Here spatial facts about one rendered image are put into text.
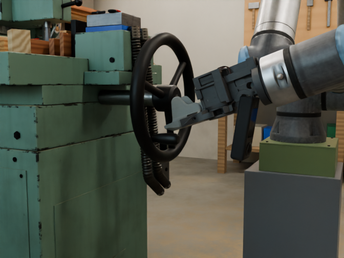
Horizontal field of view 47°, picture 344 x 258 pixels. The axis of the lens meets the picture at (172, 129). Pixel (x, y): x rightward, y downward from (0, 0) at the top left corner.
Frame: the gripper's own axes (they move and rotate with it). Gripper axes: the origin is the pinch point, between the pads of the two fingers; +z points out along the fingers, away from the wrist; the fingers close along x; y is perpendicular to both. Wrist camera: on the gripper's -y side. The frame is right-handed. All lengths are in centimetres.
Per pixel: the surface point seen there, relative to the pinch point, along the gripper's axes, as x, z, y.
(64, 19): -11.1, 24.7, 35.4
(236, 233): -141, 51, -61
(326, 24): -343, -22, 62
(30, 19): -6.9, 31.6, 37.9
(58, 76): 4.8, 18.8, 17.8
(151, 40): -2.3, -0.6, 18.3
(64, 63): 2.8, 17.9, 20.3
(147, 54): 0.4, 0.0, 15.4
